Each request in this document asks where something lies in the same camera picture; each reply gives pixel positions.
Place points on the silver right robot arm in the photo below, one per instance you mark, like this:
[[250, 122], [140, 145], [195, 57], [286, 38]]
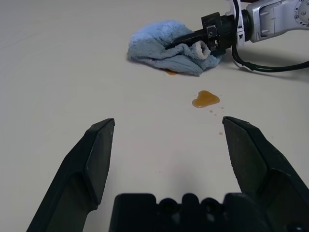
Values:
[[272, 17]]

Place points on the heart-shaped brown liquid puddle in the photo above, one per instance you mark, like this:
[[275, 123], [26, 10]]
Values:
[[205, 99]]

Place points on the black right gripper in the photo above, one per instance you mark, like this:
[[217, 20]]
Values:
[[220, 31]]

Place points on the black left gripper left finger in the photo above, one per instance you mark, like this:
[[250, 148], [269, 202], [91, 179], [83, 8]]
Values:
[[79, 169]]

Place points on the light blue terry rag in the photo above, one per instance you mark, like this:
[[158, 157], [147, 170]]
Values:
[[154, 41]]

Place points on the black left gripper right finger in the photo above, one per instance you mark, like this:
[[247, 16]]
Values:
[[265, 174]]

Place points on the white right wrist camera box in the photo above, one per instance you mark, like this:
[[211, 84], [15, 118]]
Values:
[[240, 29]]

